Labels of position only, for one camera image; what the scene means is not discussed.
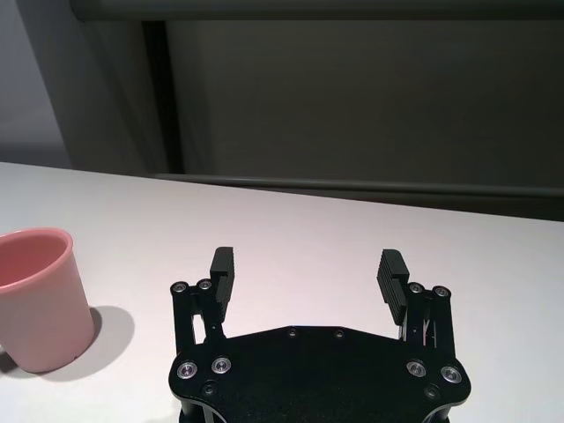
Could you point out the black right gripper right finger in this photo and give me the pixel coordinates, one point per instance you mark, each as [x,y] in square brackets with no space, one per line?
[392,282]

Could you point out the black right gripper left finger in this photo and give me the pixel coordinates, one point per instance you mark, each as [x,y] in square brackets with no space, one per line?
[220,286]

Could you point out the pink plastic cup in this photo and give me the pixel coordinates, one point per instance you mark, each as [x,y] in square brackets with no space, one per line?
[44,308]

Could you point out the thin grey horizontal rail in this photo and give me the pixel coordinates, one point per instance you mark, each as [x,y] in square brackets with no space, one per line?
[374,185]

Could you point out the dark vertical frame post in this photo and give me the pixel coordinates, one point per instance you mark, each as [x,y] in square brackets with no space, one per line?
[161,97]

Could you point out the thick grey horizontal rail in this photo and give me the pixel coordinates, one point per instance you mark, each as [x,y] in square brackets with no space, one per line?
[308,6]

